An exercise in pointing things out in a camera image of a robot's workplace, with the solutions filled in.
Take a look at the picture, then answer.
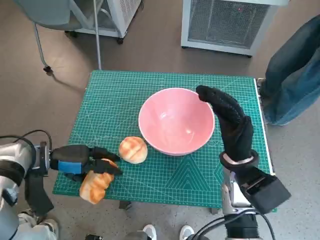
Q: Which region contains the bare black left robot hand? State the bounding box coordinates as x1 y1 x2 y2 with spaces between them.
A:
51 144 124 182

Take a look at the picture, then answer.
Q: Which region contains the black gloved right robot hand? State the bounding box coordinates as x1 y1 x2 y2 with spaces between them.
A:
195 84 255 162

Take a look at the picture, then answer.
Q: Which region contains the long toy bread loaf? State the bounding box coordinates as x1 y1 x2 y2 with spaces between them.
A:
79 157 119 205

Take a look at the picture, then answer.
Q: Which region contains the pink bowl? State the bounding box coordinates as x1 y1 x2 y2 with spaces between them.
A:
138 87 216 156

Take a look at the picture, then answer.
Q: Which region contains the round toy bread bun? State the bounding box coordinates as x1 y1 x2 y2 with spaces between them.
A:
118 136 148 165

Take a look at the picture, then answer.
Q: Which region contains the green cutting mat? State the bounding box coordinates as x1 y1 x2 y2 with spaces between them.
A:
51 70 276 210

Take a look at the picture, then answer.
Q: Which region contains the seated person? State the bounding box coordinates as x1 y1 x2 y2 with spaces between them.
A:
16 208 60 240

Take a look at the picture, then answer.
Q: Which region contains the standing person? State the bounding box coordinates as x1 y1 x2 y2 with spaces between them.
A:
257 14 320 127

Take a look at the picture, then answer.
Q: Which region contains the white cabinet with mesh front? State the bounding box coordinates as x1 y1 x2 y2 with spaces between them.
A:
180 0 292 59

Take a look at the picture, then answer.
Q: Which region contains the thin metal pole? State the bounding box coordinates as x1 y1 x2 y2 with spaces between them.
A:
92 0 103 71

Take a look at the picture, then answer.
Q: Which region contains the grey chair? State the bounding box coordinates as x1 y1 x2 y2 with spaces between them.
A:
12 0 106 73

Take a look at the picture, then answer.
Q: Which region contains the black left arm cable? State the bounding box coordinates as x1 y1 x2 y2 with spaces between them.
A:
0 129 53 151

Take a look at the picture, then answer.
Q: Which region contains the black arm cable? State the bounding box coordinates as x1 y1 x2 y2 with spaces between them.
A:
193 215 227 240
0 129 53 151

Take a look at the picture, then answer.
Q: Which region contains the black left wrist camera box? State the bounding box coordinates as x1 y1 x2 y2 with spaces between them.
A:
23 172 55 216

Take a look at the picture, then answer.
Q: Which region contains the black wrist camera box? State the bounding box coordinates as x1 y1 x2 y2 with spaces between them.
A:
23 172 55 216
239 168 292 215

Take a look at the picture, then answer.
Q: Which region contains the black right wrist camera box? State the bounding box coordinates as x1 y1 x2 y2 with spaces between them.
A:
239 168 292 215

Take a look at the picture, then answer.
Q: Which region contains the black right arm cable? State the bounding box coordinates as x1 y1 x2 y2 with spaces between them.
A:
193 215 227 240

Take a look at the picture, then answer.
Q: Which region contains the white open-frame cart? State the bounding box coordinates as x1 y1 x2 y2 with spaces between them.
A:
64 0 145 45

